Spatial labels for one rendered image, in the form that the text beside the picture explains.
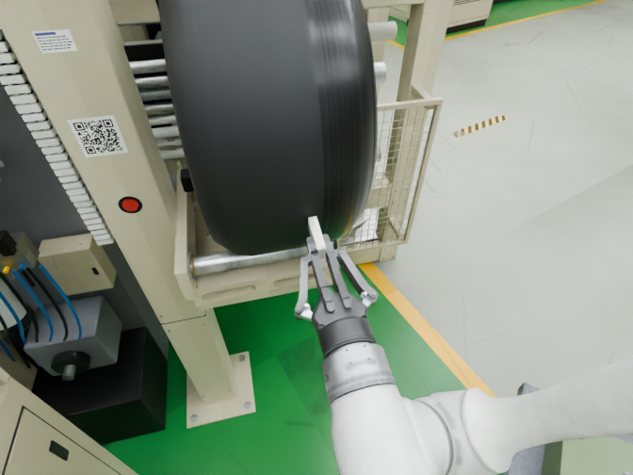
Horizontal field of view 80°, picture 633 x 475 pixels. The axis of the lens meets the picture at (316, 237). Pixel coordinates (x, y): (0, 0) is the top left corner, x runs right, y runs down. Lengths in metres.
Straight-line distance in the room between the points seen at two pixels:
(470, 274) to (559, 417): 1.72
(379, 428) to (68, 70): 0.68
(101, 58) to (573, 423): 0.79
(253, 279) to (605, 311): 1.85
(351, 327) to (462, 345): 1.42
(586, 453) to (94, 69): 1.14
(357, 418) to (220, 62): 0.48
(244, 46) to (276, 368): 1.41
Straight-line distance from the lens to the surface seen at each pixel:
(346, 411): 0.49
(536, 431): 0.55
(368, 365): 0.50
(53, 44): 0.75
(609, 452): 1.04
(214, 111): 0.56
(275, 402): 1.70
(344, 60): 0.59
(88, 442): 1.20
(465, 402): 0.58
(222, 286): 0.93
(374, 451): 0.47
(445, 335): 1.92
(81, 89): 0.77
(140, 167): 0.83
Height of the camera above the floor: 1.58
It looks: 45 degrees down
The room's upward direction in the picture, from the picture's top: straight up
